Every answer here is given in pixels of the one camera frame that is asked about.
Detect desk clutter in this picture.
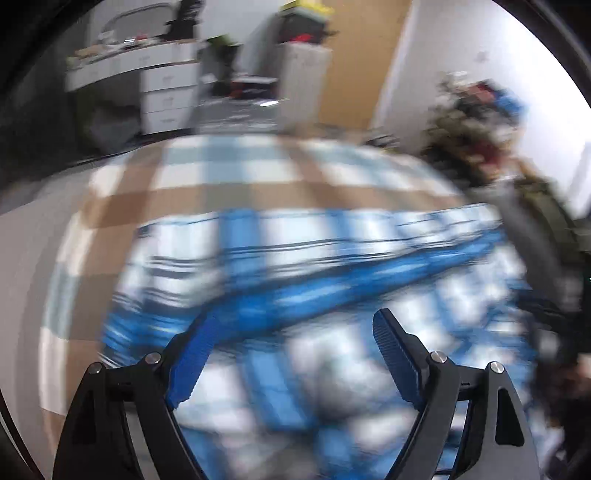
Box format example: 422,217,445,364
67,33,171,58

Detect grey storage case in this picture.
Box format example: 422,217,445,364
198,99,283,136

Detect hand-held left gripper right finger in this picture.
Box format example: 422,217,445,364
372,308,541,480

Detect red and black shoe box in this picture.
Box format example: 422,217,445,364
281,30,325,47

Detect black box with red trim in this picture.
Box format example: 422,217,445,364
230,76,279,100

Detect yellow shoe box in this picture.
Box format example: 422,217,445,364
279,0,334,17

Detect white desk with drawers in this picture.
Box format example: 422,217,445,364
64,39,202,138

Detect blue plaid shirt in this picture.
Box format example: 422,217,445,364
99,203,555,480

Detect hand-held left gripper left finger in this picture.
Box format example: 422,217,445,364
52,310,232,480

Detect arched desk mirror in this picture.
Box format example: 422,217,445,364
103,2,175,43

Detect small white cabinet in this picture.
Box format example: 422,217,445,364
276,41,332,133

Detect wooden door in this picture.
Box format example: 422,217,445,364
318,0,413,131

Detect wooden shoe rack with shoes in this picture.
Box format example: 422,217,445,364
429,76,526,176

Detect checkered bed sheet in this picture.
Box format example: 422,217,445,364
39,134,468,416

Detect olive green cloth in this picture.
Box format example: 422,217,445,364
512,174,591,256

